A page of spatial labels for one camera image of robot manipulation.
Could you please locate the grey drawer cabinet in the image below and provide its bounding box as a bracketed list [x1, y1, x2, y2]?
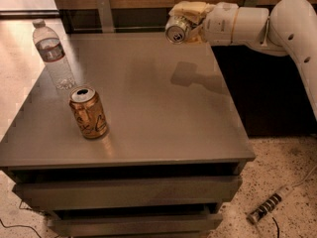
[0, 34, 254, 238]

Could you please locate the upper grey drawer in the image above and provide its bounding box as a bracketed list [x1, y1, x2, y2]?
[14, 176, 242, 210]

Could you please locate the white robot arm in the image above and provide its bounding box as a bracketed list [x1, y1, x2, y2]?
[165, 0, 317, 117]

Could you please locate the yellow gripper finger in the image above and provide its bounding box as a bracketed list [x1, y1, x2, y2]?
[168, 1, 216, 25]
[185, 25, 205, 44]

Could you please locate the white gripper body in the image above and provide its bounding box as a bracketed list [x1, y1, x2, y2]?
[203, 2, 239, 46]

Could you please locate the white green 7up can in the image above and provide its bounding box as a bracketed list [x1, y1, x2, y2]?
[165, 16, 191, 44]

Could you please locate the horizontal metal rail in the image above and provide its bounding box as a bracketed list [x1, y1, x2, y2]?
[72, 26, 164, 34]

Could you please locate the white power strip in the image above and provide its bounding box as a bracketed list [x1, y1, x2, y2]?
[247, 185, 293, 225]

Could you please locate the black floor cable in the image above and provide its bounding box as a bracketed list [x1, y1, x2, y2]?
[0, 200, 51, 238]

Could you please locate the grey drawer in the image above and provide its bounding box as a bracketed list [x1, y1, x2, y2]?
[49, 214, 223, 237]
[14, 176, 242, 210]

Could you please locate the left metal wall bracket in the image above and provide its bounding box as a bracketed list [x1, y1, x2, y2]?
[96, 0, 115, 33]

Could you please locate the white power strip cord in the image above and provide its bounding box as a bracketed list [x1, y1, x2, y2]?
[290, 164, 317, 189]

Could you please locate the clear plastic water bottle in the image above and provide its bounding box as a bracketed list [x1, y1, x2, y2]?
[33, 19, 75, 90]

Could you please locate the lower grey drawer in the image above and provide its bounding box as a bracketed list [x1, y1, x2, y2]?
[49, 214, 223, 237]

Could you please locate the gold soda can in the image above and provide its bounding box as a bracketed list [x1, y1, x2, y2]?
[69, 85, 108, 139]

